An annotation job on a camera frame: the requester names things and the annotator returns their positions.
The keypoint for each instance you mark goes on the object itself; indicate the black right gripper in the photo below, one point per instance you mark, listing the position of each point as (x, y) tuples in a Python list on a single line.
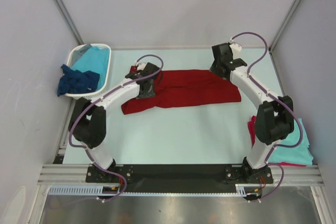
[(213, 68)]

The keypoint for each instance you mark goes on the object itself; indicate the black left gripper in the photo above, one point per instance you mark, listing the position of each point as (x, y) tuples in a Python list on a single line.
[(151, 94)]

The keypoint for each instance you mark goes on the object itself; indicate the red t shirt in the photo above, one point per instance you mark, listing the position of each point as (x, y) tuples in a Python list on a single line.
[(185, 88)]

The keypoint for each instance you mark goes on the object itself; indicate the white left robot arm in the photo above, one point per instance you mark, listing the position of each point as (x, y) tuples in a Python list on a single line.
[(88, 123)]

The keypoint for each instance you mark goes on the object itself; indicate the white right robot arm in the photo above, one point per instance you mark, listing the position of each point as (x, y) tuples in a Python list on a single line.
[(273, 121)]

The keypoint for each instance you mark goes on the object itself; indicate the white laundry basket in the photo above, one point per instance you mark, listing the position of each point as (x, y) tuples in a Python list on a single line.
[(97, 92)]

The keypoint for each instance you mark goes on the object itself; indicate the turquoise t shirt in basket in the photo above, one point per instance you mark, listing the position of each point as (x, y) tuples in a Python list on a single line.
[(95, 59)]

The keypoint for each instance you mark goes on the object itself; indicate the navy blue t shirt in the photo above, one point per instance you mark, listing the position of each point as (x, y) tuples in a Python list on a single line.
[(77, 82)]

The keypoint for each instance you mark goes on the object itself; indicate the grey t shirt in basket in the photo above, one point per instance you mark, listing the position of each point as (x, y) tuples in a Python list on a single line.
[(78, 53)]

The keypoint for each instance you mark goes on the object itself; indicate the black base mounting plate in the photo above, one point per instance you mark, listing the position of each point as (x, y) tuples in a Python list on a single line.
[(191, 175)]

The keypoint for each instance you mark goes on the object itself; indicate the light blue folded t shirt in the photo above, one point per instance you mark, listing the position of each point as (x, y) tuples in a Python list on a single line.
[(299, 155)]

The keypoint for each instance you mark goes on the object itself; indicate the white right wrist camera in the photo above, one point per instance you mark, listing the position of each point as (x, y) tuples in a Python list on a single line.
[(236, 49)]

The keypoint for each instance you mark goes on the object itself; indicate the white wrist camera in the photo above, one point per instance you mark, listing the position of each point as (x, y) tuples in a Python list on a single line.
[(140, 65), (236, 49)]

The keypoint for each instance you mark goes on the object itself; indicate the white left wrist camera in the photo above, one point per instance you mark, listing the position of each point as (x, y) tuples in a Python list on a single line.
[(140, 65)]

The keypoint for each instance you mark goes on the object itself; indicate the aluminium frame rail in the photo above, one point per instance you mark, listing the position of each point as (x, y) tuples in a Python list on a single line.
[(75, 174)]

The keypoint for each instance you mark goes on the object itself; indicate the white slotted cable duct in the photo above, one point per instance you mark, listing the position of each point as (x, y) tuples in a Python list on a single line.
[(109, 191)]

